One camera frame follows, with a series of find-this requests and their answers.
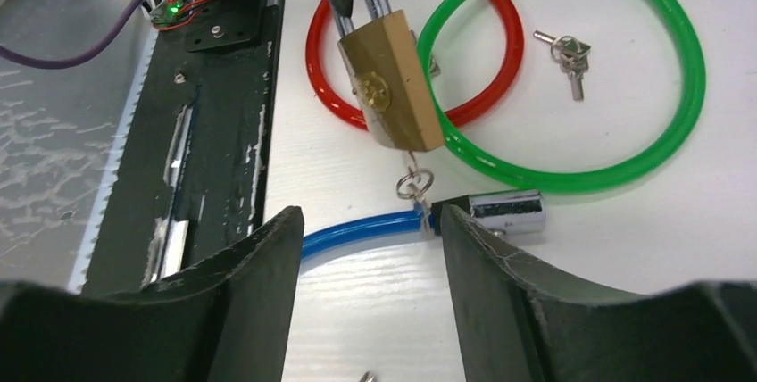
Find green lock loose keys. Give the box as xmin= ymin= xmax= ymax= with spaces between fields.
xmin=533 ymin=30 xmax=592 ymax=102

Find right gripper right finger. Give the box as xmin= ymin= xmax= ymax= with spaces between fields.
xmin=440 ymin=205 xmax=756 ymax=381

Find white cable duct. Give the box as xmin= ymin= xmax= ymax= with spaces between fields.
xmin=66 ymin=30 xmax=158 ymax=294

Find red cable lock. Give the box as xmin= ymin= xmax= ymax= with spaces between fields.
xmin=304 ymin=0 xmax=526 ymax=132

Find brass padlock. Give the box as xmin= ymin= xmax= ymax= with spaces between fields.
xmin=330 ymin=0 xmax=446 ymax=202

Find blue lock loose key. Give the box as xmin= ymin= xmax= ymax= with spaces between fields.
xmin=359 ymin=371 xmax=377 ymax=382

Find blue cable lock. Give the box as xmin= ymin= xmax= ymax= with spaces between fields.
xmin=302 ymin=189 xmax=546 ymax=259

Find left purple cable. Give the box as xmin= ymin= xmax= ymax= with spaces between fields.
xmin=0 ymin=0 xmax=163 ymax=71

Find green cable lock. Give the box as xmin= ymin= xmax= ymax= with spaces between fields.
xmin=420 ymin=0 xmax=706 ymax=195

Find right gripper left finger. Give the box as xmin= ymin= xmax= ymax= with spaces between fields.
xmin=1 ymin=206 xmax=304 ymax=381

